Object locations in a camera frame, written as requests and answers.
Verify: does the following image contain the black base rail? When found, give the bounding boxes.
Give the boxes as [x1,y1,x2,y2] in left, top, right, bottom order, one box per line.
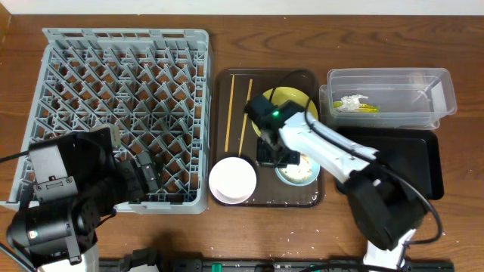
[98,249,455,272]

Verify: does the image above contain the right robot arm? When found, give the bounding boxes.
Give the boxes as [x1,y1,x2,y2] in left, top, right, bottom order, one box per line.
[248,107,435,271]

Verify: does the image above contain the light blue bowl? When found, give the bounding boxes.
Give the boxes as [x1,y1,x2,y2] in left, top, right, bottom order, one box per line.
[275,155,321,187]

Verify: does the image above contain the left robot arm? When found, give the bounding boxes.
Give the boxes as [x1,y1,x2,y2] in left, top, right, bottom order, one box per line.
[7,127,163,271]

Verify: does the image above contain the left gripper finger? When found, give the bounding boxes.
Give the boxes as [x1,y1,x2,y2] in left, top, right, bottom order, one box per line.
[141,164,162,193]
[135,151,163,168]

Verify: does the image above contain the grey plastic dishwasher rack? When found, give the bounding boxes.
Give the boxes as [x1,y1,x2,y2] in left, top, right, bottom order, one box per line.
[22,28,213,214]

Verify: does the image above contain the wooden chopstick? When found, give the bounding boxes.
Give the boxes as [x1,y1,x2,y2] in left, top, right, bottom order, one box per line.
[238,79,253,157]
[224,74,235,153]

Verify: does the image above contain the white pink bowl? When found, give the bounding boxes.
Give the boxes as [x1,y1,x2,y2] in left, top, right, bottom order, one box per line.
[209,157,257,205]

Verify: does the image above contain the black rectangular tray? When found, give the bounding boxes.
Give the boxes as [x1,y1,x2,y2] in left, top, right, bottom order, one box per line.
[337,127,445,200]

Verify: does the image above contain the spilled rice food waste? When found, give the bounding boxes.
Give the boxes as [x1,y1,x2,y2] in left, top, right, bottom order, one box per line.
[280,155,312,183]

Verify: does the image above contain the green snack wrapper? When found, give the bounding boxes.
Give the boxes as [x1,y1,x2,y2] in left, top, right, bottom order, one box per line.
[333,101,379,113]

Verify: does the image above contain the yellow round plate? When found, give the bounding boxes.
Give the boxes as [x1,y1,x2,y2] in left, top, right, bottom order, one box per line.
[252,87,319,137]

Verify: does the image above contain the clear plastic waste bin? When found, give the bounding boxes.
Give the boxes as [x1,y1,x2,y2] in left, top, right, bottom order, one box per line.
[320,68,457,130]

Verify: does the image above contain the white tissue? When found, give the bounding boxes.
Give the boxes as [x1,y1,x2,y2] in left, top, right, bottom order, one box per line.
[333,94,368,112]

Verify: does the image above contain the dark brown serving tray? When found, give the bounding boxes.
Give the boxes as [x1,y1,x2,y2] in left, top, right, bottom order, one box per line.
[210,68,324,208]

